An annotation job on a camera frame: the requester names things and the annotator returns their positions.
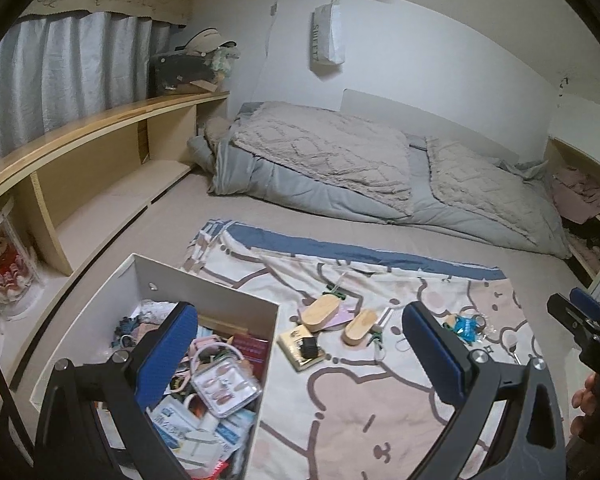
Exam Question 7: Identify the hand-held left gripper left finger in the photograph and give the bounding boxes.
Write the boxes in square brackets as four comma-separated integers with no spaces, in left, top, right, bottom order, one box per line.
[32,301,199,480]

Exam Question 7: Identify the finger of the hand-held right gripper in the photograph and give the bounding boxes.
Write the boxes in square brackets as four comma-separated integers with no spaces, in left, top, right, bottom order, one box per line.
[546,293,600,347]
[569,287,600,333]

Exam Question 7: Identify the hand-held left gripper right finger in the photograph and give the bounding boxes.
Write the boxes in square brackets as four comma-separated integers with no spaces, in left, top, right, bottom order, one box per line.
[401,301,568,480]

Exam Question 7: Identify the white storage box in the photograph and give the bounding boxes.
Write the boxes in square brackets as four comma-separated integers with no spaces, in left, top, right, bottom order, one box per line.
[30,254,280,480]

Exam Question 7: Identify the person's right hand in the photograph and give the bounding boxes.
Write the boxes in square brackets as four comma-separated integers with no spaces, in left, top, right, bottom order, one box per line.
[570,374,600,441]

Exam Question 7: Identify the pink plastic item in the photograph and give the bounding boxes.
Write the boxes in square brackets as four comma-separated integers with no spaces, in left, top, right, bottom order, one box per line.
[190,337,231,366]

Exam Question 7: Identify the pink brown item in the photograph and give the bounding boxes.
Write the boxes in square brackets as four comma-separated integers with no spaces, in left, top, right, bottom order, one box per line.
[130,322,163,346]

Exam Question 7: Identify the blue foil packet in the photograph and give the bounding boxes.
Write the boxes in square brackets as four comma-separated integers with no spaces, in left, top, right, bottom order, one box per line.
[452,316,478,343]

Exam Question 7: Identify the white lace cloth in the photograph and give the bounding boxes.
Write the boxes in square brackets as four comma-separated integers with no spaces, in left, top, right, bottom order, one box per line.
[137,300,178,323]

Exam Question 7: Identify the clear plastic case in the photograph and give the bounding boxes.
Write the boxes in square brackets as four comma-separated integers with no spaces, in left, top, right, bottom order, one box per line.
[190,355,262,418]

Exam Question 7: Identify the clear plastic wrapper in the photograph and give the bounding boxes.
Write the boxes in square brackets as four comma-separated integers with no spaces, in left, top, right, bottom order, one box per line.
[475,312,503,343]

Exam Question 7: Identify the blue white packet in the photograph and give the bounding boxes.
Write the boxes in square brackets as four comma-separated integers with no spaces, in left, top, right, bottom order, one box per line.
[215,410,256,453]
[150,395,201,441]

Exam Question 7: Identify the dark clothes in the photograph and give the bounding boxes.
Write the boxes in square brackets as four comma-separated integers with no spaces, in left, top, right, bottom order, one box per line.
[565,215,600,273]

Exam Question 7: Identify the red book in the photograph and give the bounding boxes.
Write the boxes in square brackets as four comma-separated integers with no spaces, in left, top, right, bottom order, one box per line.
[229,334,270,376]

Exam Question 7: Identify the oval wooden case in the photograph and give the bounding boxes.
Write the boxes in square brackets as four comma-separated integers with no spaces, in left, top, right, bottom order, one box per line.
[300,296,345,332]
[342,310,378,347]

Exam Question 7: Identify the printed cartoon blanket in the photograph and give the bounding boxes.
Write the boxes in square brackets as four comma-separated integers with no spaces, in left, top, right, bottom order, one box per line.
[182,219,568,480]

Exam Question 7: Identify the white paper packet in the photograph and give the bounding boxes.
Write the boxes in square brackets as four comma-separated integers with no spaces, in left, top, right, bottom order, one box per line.
[177,427,231,471]

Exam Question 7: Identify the pink flat pouch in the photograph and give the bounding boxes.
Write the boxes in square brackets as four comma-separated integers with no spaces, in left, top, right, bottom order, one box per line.
[330,305,356,328]

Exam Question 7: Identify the pink clothes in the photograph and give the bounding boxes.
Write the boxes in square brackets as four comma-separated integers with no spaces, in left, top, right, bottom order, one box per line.
[550,167,600,223]

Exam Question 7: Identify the beige quilted blanket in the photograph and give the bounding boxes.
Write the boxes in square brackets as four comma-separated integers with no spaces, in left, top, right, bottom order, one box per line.
[425,136,563,246]
[204,101,413,211]

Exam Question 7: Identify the wooden side shelf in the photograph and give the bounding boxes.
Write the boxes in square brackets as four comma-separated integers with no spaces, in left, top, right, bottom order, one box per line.
[544,137,600,281]

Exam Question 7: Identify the doll in clear case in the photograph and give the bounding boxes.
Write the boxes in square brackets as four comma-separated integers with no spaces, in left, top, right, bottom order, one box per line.
[0,200,46,318]

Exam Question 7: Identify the grey duvet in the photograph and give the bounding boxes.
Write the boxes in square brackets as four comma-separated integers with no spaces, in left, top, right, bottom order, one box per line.
[187,101,571,259]

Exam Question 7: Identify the white headboard panel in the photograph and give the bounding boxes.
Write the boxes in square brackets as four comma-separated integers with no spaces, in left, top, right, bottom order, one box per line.
[342,88,501,161]

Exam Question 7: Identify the long wooden shelf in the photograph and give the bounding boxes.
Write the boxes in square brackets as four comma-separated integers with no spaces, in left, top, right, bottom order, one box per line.
[0,91,230,321]

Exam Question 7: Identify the dark bag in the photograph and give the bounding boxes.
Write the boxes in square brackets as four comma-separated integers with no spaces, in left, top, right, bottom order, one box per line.
[149,55,216,97]

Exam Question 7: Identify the green patterned bundle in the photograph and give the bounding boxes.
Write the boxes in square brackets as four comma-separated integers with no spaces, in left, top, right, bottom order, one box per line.
[210,46,241,78]

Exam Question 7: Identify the grey curtain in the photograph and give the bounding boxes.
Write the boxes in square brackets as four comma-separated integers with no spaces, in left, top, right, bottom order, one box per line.
[0,10,173,173]

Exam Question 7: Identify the white cap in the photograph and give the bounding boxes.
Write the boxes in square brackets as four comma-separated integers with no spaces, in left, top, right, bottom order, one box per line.
[182,30,238,56]

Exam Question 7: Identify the hanging white bag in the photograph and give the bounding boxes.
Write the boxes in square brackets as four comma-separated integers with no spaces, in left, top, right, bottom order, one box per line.
[310,0,346,68]

